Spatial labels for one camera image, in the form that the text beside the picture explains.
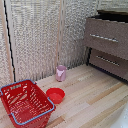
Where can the brown drawer cabinet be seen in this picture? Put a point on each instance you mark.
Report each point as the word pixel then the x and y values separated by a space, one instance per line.
pixel 108 43

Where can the pink plastic cup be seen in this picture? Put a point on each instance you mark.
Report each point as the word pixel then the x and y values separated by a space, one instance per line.
pixel 60 73

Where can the red plastic bowl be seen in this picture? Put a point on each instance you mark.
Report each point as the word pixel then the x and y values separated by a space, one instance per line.
pixel 55 95

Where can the red shopping basket blue rim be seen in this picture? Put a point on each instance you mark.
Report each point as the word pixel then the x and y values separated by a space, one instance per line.
pixel 24 103

